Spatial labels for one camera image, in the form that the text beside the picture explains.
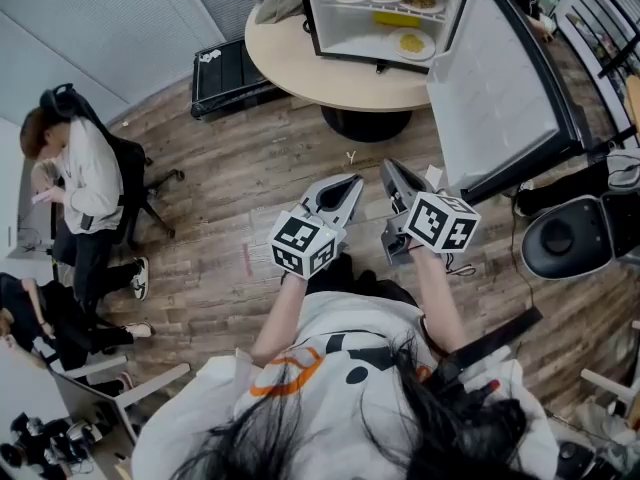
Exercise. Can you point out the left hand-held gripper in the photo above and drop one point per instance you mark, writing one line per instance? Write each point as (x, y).
(302, 240)

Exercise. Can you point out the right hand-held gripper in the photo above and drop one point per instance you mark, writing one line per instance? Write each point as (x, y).
(440, 223)

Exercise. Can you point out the black mini fridge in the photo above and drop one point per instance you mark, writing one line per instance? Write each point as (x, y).
(500, 93)

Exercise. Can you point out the person's right forearm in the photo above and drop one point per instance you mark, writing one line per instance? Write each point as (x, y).
(437, 298)

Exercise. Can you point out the person's left forearm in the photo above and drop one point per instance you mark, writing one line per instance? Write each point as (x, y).
(280, 318)

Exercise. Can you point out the white plate with yellow food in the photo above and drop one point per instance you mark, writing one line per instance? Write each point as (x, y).
(412, 43)

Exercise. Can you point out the white plate with brown food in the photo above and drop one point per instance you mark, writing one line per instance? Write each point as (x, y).
(422, 0)

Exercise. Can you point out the white paper slip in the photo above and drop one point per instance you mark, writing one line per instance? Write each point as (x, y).
(434, 175)

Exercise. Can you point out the person's black trousers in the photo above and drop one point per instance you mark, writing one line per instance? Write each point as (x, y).
(360, 280)

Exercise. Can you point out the person's white printed shirt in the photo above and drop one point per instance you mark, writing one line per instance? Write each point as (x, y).
(340, 328)

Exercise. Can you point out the beige round table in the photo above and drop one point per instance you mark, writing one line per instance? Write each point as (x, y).
(290, 63)

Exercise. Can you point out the yellow container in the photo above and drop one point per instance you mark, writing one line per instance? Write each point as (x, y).
(397, 19)

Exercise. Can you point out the black walking pad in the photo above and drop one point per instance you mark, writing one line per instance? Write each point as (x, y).
(225, 78)

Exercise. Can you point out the black round stool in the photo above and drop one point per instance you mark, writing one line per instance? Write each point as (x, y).
(565, 238)

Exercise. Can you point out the black flat bar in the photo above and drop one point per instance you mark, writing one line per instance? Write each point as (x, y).
(500, 335)

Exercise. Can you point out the black office chair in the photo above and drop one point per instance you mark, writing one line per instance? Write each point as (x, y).
(130, 163)

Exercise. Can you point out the grey bag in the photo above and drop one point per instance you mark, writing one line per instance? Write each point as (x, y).
(625, 170)

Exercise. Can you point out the white shelf rack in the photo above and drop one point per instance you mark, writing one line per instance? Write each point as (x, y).
(600, 23)

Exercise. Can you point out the white desk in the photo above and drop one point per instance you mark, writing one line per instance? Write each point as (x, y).
(30, 383)

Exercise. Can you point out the black equipment pile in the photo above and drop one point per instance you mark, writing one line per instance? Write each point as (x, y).
(40, 443)

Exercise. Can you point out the white furniture frame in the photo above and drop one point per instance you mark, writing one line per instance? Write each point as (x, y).
(605, 383)

